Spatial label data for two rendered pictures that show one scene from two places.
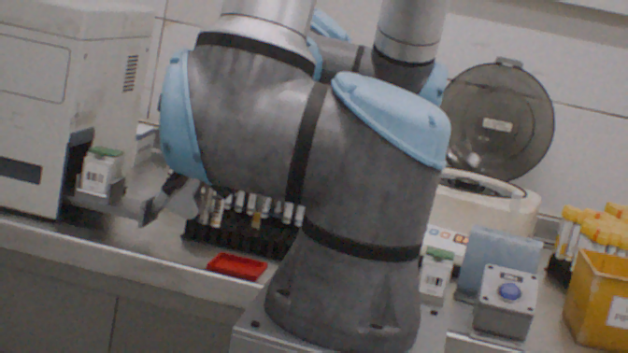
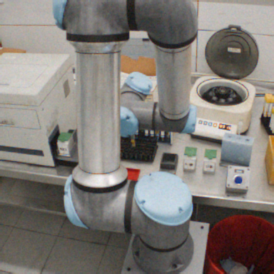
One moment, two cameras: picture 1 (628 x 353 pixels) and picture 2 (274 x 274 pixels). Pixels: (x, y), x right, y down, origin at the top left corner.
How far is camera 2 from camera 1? 59 cm
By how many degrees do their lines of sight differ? 29
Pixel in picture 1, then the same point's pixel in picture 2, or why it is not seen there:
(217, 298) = not seen: hidden behind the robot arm
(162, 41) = not seen: hidden behind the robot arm
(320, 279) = (148, 257)
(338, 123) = (140, 215)
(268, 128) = (111, 220)
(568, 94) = (264, 30)
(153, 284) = not seen: hidden behind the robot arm
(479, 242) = (227, 143)
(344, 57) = (147, 115)
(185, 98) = (74, 213)
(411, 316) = (188, 256)
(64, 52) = (34, 111)
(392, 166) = (166, 230)
